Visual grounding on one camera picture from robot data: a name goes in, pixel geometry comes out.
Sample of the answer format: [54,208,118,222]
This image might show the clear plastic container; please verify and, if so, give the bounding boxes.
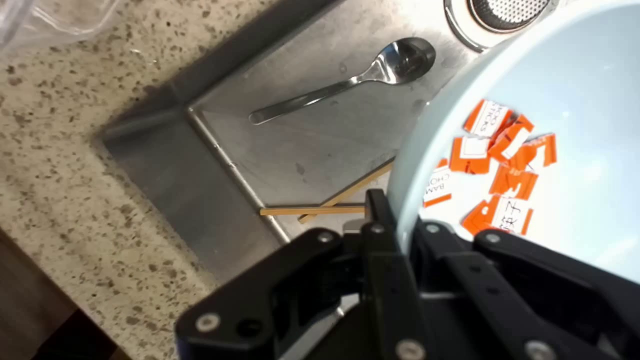
[0,0,122,50]

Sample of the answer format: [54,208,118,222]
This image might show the large light blue bowl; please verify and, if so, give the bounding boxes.
[387,0,640,283]

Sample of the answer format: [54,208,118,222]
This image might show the sink drain strainer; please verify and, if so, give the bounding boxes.
[441,0,559,53]

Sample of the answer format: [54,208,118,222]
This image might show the wooden chopstick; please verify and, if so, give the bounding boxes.
[258,163,392,219]

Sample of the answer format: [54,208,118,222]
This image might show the metal spoon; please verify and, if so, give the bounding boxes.
[251,36,436,125]

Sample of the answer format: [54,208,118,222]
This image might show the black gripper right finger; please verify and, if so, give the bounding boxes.
[409,222,640,360]

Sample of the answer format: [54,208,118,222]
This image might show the stainless steel sink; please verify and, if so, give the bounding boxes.
[97,0,576,283]

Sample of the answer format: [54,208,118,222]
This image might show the orange white paper tags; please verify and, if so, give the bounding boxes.
[418,100,558,237]

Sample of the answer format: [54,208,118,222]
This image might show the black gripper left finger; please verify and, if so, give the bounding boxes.
[176,191,425,360]

